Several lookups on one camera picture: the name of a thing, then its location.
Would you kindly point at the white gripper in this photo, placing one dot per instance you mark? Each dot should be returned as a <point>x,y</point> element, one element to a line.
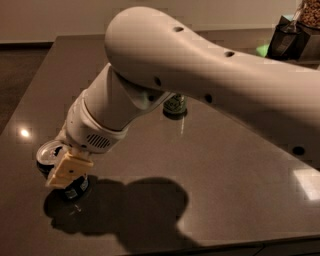
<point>84,131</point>

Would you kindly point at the blue pepsi can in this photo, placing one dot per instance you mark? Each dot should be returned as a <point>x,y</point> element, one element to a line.
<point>47,158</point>

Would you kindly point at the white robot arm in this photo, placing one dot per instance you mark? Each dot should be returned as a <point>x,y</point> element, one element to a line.
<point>152,56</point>

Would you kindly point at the green soda can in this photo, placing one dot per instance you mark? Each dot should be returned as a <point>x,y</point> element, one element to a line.
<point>175,106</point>

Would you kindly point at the black snack bag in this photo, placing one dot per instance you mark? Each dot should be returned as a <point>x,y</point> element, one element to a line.
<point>302,46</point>

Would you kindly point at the clear jar of nuts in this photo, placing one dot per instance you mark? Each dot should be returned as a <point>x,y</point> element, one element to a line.
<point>310,13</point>

